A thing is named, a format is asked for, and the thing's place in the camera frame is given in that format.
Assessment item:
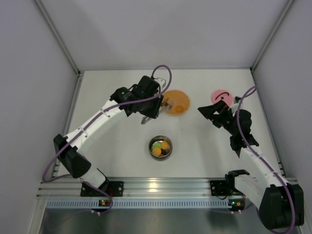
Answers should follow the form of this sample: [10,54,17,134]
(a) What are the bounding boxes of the pink lunch box lid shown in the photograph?
[211,89,234,106]

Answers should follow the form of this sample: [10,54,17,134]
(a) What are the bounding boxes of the stainless steel tongs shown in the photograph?
[141,97,174,124]

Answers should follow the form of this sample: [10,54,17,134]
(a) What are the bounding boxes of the orange round cookie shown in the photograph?
[175,106,183,113]

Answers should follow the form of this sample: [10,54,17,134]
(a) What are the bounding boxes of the yellow maple leaf cookie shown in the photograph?
[161,141,169,150]

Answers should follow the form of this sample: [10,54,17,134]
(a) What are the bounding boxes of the green sandwich cookie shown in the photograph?
[153,142,162,149]

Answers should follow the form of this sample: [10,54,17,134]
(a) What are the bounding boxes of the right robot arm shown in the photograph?
[198,100,304,230]

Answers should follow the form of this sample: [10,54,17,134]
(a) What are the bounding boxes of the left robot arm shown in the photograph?
[54,76,166,193]

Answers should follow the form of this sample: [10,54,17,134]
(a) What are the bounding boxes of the round steel lunch box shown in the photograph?
[148,135,173,161]

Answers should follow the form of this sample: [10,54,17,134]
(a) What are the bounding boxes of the woven bamboo tray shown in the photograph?
[163,90,191,116]

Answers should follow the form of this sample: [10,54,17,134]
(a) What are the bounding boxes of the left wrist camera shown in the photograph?
[154,78,167,90]

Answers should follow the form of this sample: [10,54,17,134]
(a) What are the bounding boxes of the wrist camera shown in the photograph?
[154,78,167,90]
[231,96,241,113]

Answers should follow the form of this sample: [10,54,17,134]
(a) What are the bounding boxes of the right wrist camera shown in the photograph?
[231,96,241,113]

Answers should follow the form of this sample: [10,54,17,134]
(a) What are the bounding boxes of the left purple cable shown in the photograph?
[41,64,173,215]

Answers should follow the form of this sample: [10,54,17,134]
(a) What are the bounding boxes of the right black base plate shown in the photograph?
[209,180,233,197]

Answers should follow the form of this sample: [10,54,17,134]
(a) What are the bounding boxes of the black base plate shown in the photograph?
[80,181,124,197]
[209,180,233,197]

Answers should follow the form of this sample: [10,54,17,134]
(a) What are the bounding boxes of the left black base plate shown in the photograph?
[80,181,124,197]

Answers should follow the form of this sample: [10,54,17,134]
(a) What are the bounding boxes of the right aluminium frame post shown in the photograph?
[250,0,297,75]

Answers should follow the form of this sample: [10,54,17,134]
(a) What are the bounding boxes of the aluminium frame post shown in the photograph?
[250,0,297,75]
[32,0,81,77]

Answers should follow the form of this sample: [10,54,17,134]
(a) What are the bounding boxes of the left aluminium frame post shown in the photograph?
[32,0,81,77]

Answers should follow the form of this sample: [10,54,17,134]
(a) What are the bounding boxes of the aluminium mounting rail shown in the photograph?
[37,177,211,198]

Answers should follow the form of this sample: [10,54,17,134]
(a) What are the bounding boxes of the slotted cable duct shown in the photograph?
[46,198,245,210]

